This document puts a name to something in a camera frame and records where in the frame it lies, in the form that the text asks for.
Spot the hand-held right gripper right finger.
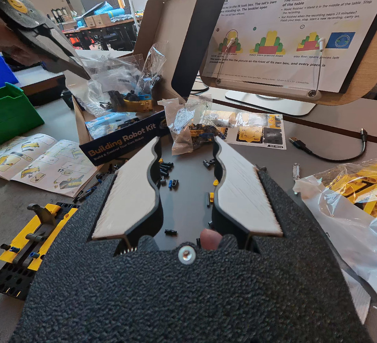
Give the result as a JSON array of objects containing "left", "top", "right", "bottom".
[{"left": 211, "top": 136, "right": 284, "bottom": 240}]

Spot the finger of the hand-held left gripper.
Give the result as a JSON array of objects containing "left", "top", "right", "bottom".
[{"left": 20, "top": 21, "right": 92, "bottom": 81}]

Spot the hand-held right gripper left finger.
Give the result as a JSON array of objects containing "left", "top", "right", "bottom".
[{"left": 92, "top": 137, "right": 164, "bottom": 243}]

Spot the yellow black brick vehicle model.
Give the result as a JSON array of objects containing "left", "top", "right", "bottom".
[{"left": 0, "top": 202, "right": 79, "bottom": 302}]

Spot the grey desk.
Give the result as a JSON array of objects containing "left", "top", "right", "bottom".
[{"left": 0, "top": 87, "right": 377, "bottom": 343}]

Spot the person's left hand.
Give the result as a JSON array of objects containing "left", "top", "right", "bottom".
[{"left": 0, "top": 24, "right": 46, "bottom": 69}]

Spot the pile of small bricks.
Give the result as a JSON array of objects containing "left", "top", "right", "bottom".
[{"left": 74, "top": 154, "right": 220, "bottom": 244}]

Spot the wooden table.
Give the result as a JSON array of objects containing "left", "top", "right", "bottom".
[{"left": 62, "top": 17, "right": 143, "bottom": 52}]

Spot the blue plastic bin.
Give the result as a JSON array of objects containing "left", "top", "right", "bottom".
[{"left": 0, "top": 54, "right": 20, "bottom": 87}]

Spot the blue cardboard box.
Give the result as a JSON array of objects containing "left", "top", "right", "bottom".
[{"left": 77, "top": 110, "right": 172, "bottom": 168}]

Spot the sticker sheet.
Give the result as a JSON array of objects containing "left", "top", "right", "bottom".
[{"left": 203, "top": 110, "right": 288, "bottom": 151}]

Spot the green plastic bin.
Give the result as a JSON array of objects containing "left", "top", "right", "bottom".
[{"left": 0, "top": 82, "right": 45, "bottom": 144}]

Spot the building instruction booklet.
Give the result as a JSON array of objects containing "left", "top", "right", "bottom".
[{"left": 0, "top": 133, "right": 102, "bottom": 198}]

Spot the crumpled clear plastic bag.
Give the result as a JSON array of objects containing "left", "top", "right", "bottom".
[{"left": 157, "top": 96, "right": 214, "bottom": 156}]

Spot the large bag of yellow beams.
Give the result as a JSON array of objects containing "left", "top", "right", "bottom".
[{"left": 292, "top": 159, "right": 377, "bottom": 297}]

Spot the black stand panel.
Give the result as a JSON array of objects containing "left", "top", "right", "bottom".
[{"left": 170, "top": 0, "right": 234, "bottom": 101}]

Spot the printed instruction sheet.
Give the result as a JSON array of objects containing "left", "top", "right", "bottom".
[{"left": 200, "top": 0, "right": 377, "bottom": 94}]

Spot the black cable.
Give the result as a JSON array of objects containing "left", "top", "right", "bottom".
[{"left": 288, "top": 128, "right": 369, "bottom": 164}]

